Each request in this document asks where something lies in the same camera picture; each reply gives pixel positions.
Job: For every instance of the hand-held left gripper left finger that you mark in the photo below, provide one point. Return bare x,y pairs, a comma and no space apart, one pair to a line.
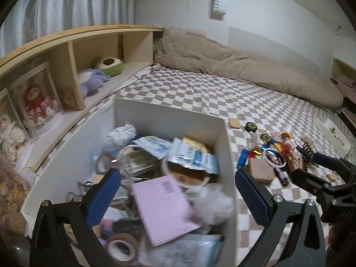
103,197

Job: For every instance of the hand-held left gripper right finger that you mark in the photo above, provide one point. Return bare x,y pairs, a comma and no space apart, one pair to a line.
251,197

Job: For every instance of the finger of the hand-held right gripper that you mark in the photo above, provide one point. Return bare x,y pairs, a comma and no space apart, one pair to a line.
308,180
325,160

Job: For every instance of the brown cardboard box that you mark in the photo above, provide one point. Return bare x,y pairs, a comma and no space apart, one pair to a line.
261,171

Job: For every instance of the white storage box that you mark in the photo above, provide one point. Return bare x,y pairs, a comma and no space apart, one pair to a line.
167,119

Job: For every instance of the small wooden piece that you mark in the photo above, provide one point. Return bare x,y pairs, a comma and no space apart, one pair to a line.
331,176

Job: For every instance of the black bristle brush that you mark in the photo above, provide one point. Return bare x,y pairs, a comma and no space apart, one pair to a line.
306,148

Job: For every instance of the orange plastic tool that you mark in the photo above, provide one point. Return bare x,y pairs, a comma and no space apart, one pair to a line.
292,160

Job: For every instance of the black lighter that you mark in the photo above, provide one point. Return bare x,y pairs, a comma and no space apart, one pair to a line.
281,176

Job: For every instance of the white tray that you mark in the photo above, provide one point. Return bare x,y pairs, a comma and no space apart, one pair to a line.
328,129

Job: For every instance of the clear tape roll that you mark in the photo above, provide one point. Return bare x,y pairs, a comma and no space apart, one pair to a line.
98,164

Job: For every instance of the blue lighter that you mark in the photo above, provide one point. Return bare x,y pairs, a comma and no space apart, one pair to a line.
242,158

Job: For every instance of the round white-rimmed badge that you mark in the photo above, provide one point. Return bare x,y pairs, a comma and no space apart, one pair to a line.
274,158

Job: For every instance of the red shiny wrapper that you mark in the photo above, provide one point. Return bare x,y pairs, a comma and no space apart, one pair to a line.
256,154

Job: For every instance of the small white bottle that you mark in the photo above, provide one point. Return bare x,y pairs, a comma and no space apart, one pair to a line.
288,129

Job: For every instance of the brown tape roll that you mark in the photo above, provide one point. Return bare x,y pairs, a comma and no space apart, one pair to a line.
132,244

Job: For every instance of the pink notebook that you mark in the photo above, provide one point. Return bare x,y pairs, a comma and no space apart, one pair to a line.
161,208

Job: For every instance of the black yellow tape roll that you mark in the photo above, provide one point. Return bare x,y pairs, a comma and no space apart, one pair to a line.
262,139

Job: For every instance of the crumpled white bag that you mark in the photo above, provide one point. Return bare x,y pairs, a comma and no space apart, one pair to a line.
119,136

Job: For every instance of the white hoop with cork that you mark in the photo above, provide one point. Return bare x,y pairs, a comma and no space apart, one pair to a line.
186,175

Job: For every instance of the blue white paper packet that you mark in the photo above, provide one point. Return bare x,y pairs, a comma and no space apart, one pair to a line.
153,144

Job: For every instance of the blue white foil packet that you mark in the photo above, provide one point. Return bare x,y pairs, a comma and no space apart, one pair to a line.
192,155

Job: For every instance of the beige sponge block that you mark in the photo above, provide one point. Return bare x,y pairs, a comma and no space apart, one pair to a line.
234,123

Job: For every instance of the pink clothes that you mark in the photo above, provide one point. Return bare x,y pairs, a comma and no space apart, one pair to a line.
346,84

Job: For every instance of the yellow packet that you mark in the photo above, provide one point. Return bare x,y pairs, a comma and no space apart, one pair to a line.
194,143

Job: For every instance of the large white blue packet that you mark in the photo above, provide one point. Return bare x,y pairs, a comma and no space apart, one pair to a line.
180,250

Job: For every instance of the white lace doll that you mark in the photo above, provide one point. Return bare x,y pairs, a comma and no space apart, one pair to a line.
9,136

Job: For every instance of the doll in red dress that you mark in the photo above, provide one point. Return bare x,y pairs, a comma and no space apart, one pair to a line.
36,103

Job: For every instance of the purple plush toy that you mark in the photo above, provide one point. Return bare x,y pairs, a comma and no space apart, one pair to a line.
91,80

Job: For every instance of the checkered bed sheet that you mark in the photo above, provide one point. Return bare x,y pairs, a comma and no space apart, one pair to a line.
194,89

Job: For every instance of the green plush toy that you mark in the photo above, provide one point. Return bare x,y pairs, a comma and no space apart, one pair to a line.
111,68

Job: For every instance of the clear plastic display case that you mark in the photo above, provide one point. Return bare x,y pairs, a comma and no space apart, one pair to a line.
16,89

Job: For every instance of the beige fluffy blanket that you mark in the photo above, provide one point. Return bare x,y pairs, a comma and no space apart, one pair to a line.
222,58

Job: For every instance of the wooden bed shelf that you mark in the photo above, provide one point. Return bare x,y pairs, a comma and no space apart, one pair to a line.
91,52

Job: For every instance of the grey curtain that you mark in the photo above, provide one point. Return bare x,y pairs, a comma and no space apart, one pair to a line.
69,5

